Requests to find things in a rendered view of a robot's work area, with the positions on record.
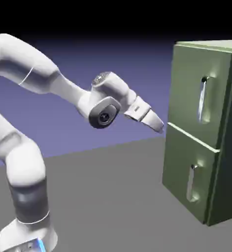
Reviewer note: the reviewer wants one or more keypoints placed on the green cabinet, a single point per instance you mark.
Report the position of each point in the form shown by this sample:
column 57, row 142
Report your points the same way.
column 224, row 177

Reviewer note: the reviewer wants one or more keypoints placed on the green cabinet door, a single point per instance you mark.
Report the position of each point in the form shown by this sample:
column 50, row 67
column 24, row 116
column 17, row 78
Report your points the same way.
column 186, row 94
column 176, row 173

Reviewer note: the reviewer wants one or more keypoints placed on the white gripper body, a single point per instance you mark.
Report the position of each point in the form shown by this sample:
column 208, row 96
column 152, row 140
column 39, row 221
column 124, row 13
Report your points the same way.
column 152, row 119

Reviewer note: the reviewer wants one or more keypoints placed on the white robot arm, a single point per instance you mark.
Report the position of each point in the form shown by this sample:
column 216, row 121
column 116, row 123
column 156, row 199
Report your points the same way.
column 37, row 67

